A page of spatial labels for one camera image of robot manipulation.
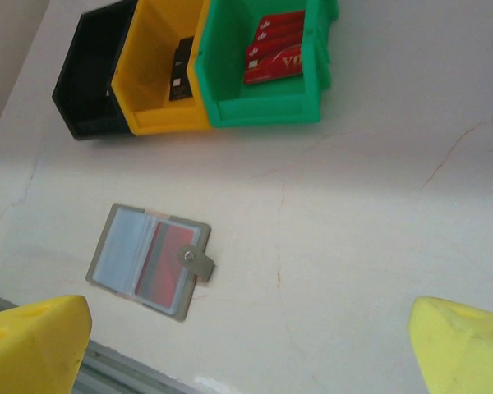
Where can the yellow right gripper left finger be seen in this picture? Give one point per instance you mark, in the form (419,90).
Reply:
(33,349)

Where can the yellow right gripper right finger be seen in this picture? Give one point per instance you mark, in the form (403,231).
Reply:
(468,357)

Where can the grey leather card holder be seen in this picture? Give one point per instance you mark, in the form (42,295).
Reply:
(111,246)

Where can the red VIP card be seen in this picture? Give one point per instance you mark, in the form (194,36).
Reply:
(283,35)
(172,267)
(279,65)
(283,20)

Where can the black VIP card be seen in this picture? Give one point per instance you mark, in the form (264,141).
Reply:
(181,78)

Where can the black plastic bin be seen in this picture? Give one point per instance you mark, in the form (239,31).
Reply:
(94,123)

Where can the yellow plastic bin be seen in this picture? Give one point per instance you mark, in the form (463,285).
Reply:
(168,121)

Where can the green plastic bin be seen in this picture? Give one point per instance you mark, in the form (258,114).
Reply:
(271,111)

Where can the slim aluminium table rail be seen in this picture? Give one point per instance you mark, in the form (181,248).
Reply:
(119,373)

